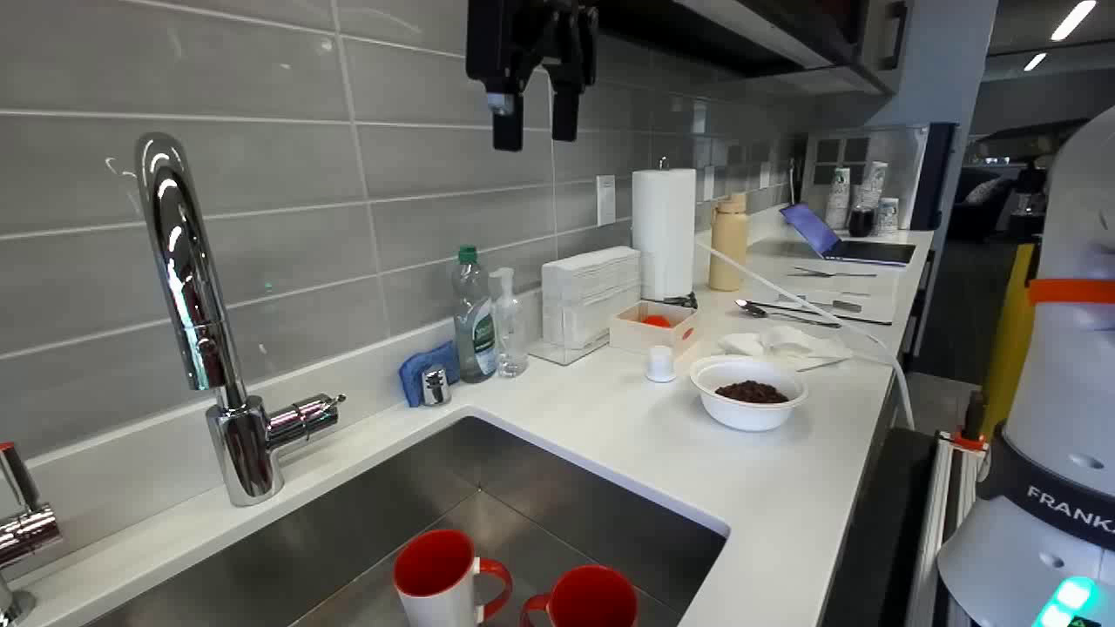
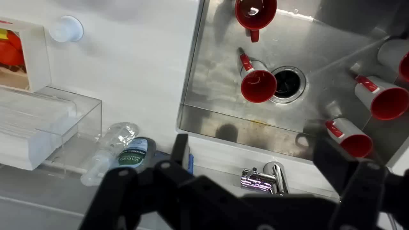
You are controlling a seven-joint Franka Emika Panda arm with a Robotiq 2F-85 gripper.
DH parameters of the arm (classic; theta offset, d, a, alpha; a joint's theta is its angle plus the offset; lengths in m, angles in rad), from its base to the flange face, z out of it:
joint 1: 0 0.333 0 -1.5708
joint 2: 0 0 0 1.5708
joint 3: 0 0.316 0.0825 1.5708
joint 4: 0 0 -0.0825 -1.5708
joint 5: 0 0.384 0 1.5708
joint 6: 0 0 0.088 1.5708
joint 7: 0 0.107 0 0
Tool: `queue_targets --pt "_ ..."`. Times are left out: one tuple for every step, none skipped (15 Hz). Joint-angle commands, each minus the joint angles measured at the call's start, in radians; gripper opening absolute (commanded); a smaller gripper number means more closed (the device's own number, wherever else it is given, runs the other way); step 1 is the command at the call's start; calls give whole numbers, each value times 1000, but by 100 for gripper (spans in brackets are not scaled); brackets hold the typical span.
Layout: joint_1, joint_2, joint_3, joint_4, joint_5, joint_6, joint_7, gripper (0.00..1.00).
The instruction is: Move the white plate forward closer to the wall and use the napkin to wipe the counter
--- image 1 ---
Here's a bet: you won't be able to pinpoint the dark overhead cabinet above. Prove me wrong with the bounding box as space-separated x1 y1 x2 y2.
596 0 913 98

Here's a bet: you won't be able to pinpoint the dark base cabinet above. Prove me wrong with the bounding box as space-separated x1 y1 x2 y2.
814 375 948 627

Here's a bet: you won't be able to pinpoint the tan bottle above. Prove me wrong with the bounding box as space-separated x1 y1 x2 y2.
708 187 754 297

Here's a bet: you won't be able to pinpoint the small clear pump bottle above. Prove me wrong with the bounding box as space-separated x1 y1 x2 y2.
490 266 532 379

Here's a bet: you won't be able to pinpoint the dark metal spoon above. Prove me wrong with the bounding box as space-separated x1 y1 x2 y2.
737 297 842 331

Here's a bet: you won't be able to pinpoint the white paper napkin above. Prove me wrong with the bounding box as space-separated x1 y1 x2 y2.
715 324 857 375

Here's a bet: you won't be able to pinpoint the blue sponge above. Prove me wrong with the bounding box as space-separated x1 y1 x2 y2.
395 337 463 411

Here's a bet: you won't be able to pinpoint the chrome kitchen faucet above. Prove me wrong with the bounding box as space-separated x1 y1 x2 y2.
136 127 349 512

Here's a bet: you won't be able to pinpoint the white cable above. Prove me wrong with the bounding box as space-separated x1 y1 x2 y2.
694 235 919 432

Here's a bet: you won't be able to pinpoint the long ceiling light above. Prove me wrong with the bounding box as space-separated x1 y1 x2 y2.
1048 0 1102 46

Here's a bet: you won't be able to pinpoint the small white cup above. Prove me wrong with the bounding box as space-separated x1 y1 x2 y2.
645 342 681 385

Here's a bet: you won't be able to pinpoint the stainless steel sink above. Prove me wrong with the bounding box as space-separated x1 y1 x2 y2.
84 413 732 627

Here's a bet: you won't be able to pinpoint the yellow post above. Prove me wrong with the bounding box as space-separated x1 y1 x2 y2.
981 239 1040 440

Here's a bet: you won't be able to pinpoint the small chrome sink stopper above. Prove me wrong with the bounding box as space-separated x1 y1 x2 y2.
420 363 458 411

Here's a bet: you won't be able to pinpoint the brown crumbs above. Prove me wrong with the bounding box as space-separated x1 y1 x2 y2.
711 379 796 408

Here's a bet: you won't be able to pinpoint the white bowl plate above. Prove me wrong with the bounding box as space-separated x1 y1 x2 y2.
686 351 810 434

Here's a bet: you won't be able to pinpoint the white paper towel roll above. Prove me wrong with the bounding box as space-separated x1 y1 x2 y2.
627 164 699 304

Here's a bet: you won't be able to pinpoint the green capped soap bottle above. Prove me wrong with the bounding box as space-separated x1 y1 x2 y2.
451 245 501 385

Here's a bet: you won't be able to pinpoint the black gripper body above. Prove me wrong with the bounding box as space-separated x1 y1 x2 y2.
463 0 602 98

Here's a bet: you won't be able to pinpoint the white spray bottle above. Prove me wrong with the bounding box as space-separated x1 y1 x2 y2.
861 158 892 214

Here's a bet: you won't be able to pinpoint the small wooden box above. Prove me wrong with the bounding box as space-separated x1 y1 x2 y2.
607 299 703 354

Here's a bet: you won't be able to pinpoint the white wall outlet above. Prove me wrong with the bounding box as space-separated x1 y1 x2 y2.
591 171 620 231

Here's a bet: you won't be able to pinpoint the small chrome tap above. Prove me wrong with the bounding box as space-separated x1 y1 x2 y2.
0 434 63 623

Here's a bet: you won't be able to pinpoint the red and white mug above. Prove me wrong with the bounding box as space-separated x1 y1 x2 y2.
389 526 515 627
519 562 645 627

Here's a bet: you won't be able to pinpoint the white pole with red clamp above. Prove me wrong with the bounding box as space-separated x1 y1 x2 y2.
907 426 994 627

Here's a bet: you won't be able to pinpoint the white pump bottle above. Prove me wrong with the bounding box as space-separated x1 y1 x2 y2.
823 164 854 234

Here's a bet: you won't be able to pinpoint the metal table knife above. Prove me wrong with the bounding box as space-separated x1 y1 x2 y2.
825 304 899 331

